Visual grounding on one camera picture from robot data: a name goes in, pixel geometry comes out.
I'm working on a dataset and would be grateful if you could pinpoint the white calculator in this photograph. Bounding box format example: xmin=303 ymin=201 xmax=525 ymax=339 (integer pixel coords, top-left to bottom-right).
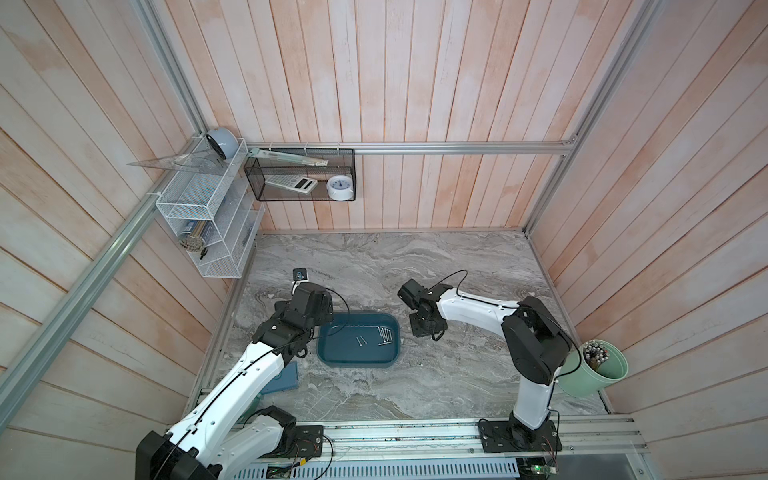
xmin=264 ymin=175 xmax=318 ymax=195

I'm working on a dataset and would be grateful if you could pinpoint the grey round desk clock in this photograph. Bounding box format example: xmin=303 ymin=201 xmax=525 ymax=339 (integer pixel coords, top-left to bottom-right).
xmin=205 ymin=127 xmax=239 ymax=161

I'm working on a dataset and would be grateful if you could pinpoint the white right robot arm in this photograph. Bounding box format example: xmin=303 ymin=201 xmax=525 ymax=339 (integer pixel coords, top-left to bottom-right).
xmin=398 ymin=279 xmax=573 ymax=455

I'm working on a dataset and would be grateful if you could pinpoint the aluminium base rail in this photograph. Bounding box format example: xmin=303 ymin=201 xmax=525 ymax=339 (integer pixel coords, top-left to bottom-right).
xmin=149 ymin=415 xmax=652 ymax=480

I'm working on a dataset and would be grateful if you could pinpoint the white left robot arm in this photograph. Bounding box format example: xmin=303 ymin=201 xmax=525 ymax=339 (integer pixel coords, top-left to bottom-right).
xmin=135 ymin=281 xmax=333 ymax=479

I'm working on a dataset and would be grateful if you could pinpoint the black wire mesh basket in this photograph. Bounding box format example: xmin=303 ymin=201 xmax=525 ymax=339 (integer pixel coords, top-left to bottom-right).
xmin=244 ymin=147 xmax=358 ymax=202

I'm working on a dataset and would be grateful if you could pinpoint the clear triangle ruler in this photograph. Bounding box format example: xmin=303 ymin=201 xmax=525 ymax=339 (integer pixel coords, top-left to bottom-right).
xmin=129 ymin=151 xmax=225 ymax=174

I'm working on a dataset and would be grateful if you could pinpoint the white wire mesh shelf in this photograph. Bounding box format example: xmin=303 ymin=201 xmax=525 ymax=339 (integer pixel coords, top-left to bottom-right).
xmin=156 ymin=140 xmax=265 ymax=279

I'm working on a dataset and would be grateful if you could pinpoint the green pen holder cup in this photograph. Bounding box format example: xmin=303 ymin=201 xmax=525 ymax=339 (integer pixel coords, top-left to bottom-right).
xmin=558 ymin=339 xmax=629 ymax=397

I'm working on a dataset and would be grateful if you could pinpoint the teal plastic storage tray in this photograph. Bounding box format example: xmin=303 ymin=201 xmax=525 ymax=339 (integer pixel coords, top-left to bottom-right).
xmin=317 ymin=311 xmax=401 ymax=368

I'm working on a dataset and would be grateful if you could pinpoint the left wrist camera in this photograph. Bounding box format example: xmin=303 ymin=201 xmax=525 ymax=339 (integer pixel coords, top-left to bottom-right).
xmin=292 ymin=268 xmax=308 ymax=283

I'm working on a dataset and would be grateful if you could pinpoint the silver screws pile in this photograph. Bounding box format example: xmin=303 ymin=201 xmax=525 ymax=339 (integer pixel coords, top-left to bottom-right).
xmin=378 ymin=326 xmax=394 ymax=346

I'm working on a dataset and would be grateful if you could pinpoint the white tape roll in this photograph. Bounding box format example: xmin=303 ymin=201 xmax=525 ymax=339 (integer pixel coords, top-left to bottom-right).
xmin=326 ymin=175 xmax=355 ymax=202

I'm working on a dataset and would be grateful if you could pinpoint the metal cylinder in shelf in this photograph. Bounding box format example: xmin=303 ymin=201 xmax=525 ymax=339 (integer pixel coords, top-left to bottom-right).
xmin=177 ymin=220 xmax=211 ymax=252

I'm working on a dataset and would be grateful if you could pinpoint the clear straight ruler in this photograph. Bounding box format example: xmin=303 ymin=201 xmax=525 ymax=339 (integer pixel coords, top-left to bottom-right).
xmin=248 ymin=148 xmax=328 ymax=167

